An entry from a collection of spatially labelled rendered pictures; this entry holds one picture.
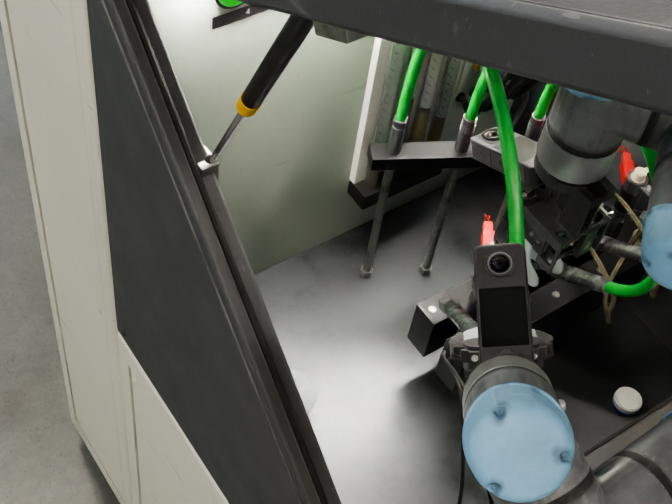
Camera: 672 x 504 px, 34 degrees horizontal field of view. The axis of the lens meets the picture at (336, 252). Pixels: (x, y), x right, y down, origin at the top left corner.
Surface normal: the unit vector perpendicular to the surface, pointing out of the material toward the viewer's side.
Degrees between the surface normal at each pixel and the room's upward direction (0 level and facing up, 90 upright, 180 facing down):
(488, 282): 22
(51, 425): 0
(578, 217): 90
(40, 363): 1
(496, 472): 45
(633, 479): 14
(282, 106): 90
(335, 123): 90
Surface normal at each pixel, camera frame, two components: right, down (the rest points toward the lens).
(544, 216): 0.11, -0.60
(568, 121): -0.74, 0.48
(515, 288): -0.16, -0.36
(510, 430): -0.11, 0.12
